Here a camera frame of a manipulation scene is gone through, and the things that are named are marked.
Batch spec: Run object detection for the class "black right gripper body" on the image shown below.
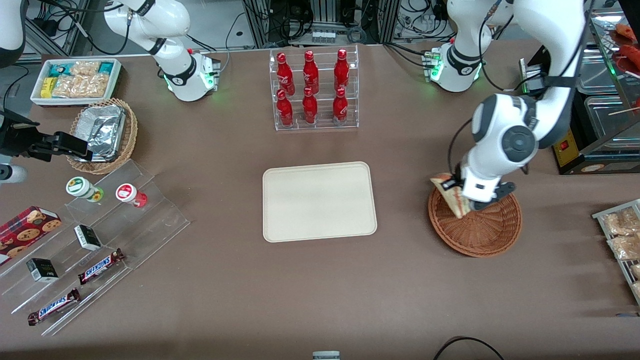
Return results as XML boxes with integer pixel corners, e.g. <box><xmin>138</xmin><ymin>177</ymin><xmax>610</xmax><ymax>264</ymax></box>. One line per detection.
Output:
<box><xmin>0</xmin><ymin>113</ymin><xmax>56</xmax><ymax>162</ymax></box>

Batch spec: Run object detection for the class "triangular sandwich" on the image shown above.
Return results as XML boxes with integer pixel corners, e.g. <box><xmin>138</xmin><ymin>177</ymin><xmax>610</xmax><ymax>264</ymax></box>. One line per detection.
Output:
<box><xmin>430</xmin><ymin>172</ymin><xmax>472</xmax><ymax>220</ymax></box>

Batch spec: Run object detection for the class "round shallow wicker basket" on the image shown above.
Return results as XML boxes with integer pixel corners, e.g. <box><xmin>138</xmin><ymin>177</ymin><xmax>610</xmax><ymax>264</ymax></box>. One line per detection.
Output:
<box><xmin>427</xmin><ymin>186</ymin><xmax>523</xmax><ymax>259</ymax></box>

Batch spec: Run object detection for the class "deep wicker basket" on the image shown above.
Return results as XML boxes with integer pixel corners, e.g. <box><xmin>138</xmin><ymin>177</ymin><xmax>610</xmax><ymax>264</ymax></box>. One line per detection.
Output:
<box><xmin>66</xmin><ymin>97</ymin><xmax>139</xmax><ymax>175</ymax></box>

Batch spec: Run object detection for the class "beige rectangular tray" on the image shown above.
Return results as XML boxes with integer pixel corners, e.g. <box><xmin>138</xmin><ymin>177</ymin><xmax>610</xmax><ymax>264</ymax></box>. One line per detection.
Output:
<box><xmin>262</xmin><ymin>160</ymin><xmax>378</xmax><ymax>244</ymax></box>

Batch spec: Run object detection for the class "green lid cup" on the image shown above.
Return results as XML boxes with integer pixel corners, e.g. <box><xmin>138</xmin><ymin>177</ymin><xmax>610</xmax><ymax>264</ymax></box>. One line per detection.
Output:
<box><xmin>65</xmin><ymin>176</ymin><xmax>105</xmax><ymax>203</ymax></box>

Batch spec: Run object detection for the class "silver foil wrapped food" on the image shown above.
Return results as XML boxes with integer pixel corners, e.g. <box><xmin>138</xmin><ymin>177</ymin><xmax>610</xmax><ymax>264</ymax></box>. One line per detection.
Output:
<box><xmin>74</xmin><ymin>104</ymin><xmax>127</xmax><ymax>162</ymax></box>

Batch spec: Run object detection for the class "large clear cracker bag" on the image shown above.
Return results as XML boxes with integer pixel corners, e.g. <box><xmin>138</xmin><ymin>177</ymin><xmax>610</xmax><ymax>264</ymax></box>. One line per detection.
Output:
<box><xmin>51</xmin><ymin>74</ymin><xmax>110</xmax><ymax>99</ymax></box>

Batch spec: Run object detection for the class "red lid cup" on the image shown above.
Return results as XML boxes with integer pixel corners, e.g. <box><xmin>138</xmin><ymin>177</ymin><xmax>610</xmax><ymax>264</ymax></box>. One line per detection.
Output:
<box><xmin>115</xmin><ymin>183</ymin><xmax>149</xmax><ymax>209</ymax></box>

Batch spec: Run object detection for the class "black hot food display case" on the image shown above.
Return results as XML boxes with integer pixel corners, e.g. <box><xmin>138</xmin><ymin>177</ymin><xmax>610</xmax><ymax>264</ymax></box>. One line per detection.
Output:
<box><xmin>519</xmin><ymin>0</ymin><xmax>640</xmax><ymax>176</ymax></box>

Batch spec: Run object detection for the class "white rectangular snack bin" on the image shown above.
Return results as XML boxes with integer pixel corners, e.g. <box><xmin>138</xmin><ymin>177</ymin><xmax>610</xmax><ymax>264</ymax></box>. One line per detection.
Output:
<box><xmin>29</xmin><ymin>57</ymin><xmax>124</xmax><ymax>109</ymax></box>

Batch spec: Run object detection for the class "small clear cracker bag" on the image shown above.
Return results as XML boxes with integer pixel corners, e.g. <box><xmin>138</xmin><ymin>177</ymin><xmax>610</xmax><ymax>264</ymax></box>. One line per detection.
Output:
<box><xmin>69</xmin><ymin>60</ymin><xmax>102</xmax><ymax>77</ymax></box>

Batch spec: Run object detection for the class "small black box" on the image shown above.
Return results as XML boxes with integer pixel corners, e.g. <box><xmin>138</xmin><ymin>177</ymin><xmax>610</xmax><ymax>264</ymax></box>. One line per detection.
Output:
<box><xmin>25</xmin><ymin>257</ymin><xmax>60</xmax><ymax>284</ymax></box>
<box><xmin>73</xmin><ymin>224</ymin><xmax>103</xmax><ymax>252</ymax></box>

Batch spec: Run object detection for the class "red cookie box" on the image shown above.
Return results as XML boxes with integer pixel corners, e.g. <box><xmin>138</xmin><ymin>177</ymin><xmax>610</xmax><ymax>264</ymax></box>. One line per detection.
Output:
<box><xmin>0</xmin><ymin>205</ymin><xmax>62</xmax><ymax>267</ymax></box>

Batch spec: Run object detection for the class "clear acrylic stepped shelf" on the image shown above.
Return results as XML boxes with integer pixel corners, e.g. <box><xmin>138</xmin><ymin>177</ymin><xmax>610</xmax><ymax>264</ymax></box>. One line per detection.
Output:
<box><xmin>0</xmin><ymin>159</ymin><xmax>192</xmax><ymax>337</ymax></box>

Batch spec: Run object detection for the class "snickers chocolate bar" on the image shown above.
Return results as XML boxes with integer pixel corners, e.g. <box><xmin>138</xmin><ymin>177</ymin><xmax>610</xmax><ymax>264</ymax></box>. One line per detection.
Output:
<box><xmin>77</xmin><ymin>248</ymin><xmax>125</xmax><ymax>285</ymax></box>
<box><xmin>27</xmin><ymin>287</ymin><xmax>81</xmax><ymax>327</ymax></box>

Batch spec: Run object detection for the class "steel food pan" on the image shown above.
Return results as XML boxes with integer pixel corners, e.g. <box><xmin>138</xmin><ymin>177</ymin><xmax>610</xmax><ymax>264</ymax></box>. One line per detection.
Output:
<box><xmin>584</xmin><ymin>94</ymin><xmax>640</xmax><ymax>147</ymax></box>
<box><xmin>577</xmin><ymin>46</ymin><xmax>622</xmax><ymax>95</ymax></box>

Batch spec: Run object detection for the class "red cola bottle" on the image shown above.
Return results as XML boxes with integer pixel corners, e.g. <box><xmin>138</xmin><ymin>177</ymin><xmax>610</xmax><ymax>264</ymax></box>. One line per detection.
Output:
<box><xmin>301</xmin><ymin>86</ymin><xmax>319</xmax><ymax>125</ymax></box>
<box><xmin>276</xmin><ymin>89</ymin><xmax>295</xmax><ymax>127</ymax></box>
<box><xmin>276</xmin><ymin>51</ymin><xmax>296</xmax><ymax>97</ymax></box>
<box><xmin>302</xmin><ymin>49</ymin><xmax>320</xmax><ymax>95</ymax></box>
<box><xmin>333</xmin><ymin>48</ymin><xmax>351</xmax><ymax>92</ymax></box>
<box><xmin>332</xmin><ymin>87</ymin><xmax>349</xmax><ymax>126</ymax></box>

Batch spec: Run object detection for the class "clear acrylic bottle rack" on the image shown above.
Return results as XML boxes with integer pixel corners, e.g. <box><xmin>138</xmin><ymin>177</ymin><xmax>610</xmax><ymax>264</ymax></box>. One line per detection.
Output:
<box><xmin>269</xmin><ymin>44</ymin><xmax>360</xmax><ymax>132</ymax></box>

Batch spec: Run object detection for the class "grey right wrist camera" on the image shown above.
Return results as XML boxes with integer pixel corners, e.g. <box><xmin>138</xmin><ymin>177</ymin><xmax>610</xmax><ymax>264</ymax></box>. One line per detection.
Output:
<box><xmin>0</xmin><ymin>164</ymin><xmax>29</xmax><ymax>185</ymax></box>

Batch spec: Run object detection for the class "metal wire rack tray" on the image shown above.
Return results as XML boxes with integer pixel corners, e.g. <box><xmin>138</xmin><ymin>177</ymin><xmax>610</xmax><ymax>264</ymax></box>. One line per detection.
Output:
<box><xmin>592</xmin><ymin>198</ymin><xmax>640</xmax><ymax>306</ymax></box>

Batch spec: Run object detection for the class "black floor cable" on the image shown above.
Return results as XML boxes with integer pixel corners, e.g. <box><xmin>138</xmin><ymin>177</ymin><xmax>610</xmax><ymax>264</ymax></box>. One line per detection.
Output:
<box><xmin>432</xmin><ymin>335</ymin><xmax>506</xmax><ymax>360</ymax></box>

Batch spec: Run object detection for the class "aluminium profile frame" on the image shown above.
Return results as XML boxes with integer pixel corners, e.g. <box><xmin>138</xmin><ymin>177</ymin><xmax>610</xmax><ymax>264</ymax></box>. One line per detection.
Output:
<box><xmin>242</xmin><ymin>0</ymin><xmax>402</xmax><ymax>49</ymax></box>

